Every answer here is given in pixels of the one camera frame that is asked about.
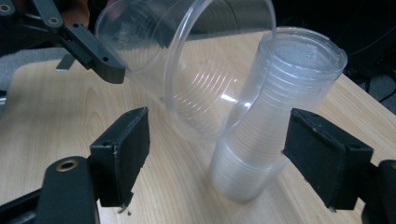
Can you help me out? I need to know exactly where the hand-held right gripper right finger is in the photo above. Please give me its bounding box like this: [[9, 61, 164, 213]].
[[280, 107, 375, 212]]

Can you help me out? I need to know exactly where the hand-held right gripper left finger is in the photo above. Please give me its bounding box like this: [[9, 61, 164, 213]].
[[89, 105, 151, 216]]

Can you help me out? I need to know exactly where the stack of clear plastic cups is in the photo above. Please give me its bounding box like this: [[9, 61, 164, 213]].
[[207, 25, 348, 203]]

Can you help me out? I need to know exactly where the single clear plastic cup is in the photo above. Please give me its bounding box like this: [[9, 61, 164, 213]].
[[93, 0, 278, 144]]

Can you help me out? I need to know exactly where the grey tape piece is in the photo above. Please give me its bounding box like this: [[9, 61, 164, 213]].
[[55, 52, 77, 73]]

